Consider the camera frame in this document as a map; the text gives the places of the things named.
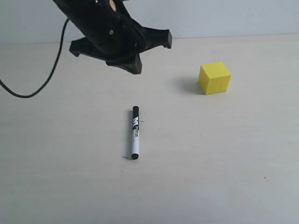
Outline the yellow foam cube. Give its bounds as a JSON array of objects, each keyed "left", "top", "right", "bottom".
[{"left": 198, "top": 62, "right": 231, "bottom": 95}]

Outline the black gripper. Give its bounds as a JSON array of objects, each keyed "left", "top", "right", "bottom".
[{"left": 55, "top": 0, "right": 172, "bottom": 75}]

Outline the black and white marker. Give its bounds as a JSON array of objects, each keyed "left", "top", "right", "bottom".
[{"left": 131, "top": 106, "right": 140, "bottom": 160}]

